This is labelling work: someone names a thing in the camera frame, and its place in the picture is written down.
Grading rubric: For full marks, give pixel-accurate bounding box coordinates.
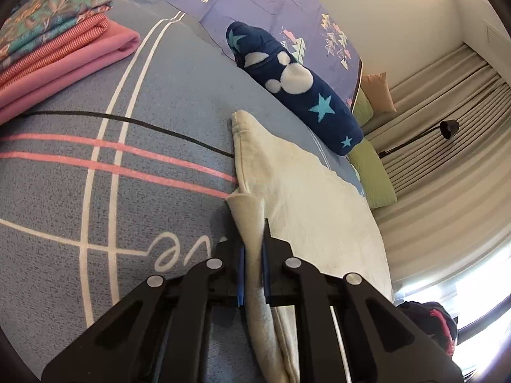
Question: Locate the black floor lamp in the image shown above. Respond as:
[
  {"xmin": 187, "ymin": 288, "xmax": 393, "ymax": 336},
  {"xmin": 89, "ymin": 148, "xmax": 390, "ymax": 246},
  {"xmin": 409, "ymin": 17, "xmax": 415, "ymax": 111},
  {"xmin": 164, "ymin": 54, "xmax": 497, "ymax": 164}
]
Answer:
[{"xmin": 377, "ymin": 120, "xmax": 460, "ymax": 159}]

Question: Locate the peach pillow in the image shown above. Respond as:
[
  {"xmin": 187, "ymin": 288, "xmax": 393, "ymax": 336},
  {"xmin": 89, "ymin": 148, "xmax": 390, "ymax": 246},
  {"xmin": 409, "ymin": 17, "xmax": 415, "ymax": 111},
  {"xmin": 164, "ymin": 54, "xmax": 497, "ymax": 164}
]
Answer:
[{"xmin": 360, "ymin": 72, "xmax": 398, "ymax": 113}]

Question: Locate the black cable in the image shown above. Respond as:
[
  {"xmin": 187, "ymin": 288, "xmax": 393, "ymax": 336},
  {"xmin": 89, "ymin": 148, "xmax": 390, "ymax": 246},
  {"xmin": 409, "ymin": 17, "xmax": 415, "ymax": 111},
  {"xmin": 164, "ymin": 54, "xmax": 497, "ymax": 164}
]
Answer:
[{"xmin": 20, "ymin": 111, "xmax": 236, "ymax": 159}]

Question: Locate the white wall vent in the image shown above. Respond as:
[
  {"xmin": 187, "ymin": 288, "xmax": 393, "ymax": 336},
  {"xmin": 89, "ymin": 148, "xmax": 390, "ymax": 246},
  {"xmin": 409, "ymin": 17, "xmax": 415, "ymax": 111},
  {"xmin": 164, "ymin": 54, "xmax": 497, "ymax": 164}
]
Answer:
[{"xmin": 482, "ymin": 19, "xmax": 511, "ymax": 50}]

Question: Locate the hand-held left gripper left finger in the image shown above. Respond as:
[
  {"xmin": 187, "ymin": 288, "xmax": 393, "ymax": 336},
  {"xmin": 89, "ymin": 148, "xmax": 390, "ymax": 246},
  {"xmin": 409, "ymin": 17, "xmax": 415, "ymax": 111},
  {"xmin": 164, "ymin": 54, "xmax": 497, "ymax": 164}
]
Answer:
[{"xmin": 41, "ymin": 239, "xmax": 246, "ymax": 383}]

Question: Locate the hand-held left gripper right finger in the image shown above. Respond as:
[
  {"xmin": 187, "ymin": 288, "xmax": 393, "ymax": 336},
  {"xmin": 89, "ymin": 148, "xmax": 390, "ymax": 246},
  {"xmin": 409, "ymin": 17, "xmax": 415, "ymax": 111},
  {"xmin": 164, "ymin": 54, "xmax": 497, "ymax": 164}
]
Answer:
[{"xmin": 261, "ymin": 219, "xmax": 464, "ymax": 383}]

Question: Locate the green pillow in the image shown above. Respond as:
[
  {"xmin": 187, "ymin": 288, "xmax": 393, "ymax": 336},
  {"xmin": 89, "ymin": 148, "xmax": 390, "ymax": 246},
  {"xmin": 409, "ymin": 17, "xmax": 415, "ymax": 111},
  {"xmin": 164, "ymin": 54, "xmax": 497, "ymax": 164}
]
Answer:
[{"xmin": 345, "ymin": 88, "xmax": 398, "ymax": 210}]

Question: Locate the navy star print fleece cloth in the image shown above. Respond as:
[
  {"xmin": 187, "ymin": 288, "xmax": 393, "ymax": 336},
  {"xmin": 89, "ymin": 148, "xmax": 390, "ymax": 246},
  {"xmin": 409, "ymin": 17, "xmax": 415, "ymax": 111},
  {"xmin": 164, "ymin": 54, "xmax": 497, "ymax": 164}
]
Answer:
[{"xmin": 225, "ymin": 20, "xmax": 365, "ymax": 157}]

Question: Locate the folded pink cloth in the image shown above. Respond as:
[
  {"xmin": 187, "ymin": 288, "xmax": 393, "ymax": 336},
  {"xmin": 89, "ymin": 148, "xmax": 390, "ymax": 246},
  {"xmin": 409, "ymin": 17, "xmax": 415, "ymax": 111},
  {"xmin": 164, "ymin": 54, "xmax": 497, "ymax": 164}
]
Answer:
[{"xmin": 0, "ymin": 22, "xmax": 141, "ymax": 126}]

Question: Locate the grey plaid bed sheet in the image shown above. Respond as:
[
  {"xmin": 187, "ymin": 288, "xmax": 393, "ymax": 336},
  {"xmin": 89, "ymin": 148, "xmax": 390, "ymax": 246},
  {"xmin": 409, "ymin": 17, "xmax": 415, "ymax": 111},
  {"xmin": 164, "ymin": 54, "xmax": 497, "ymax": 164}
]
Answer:
[{"xmin": 0, "ymin": 0, "xmax": 394, "ymax": 379}]

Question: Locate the beige curtain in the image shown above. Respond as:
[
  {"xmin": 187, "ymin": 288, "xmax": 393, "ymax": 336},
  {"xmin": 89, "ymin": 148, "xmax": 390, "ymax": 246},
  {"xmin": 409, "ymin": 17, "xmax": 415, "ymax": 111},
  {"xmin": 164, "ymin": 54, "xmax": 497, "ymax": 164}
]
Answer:
[{"xmin": 363, "ymin": 44, "xmax": 511, "ymax": 288}]

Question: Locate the folded red patterned cloth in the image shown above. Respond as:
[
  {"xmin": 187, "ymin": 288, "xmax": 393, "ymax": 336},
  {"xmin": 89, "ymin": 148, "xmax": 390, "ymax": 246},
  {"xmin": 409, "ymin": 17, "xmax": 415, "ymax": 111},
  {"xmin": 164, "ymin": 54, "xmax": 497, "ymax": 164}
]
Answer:
[{"xmin": 0, "ymin": 13, "xmax": 109, "ymax": 90}]

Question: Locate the cream fleece garment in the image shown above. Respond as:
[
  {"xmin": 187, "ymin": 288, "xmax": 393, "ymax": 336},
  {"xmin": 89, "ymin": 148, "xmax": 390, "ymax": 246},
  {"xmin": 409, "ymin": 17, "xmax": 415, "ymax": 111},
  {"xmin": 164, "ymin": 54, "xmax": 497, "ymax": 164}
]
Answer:
[{"xmin": 225, "ymin": 109, "xmax": 396, "ymax": 383}]

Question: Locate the dark red bag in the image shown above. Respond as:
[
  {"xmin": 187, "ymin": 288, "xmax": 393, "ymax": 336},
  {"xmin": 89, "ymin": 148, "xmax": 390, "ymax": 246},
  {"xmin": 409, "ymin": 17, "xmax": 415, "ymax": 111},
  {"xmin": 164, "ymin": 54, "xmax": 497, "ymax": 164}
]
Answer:
[{"xmin": 397, "ymin": 301, "xmax": 460, "ymax": 359}]

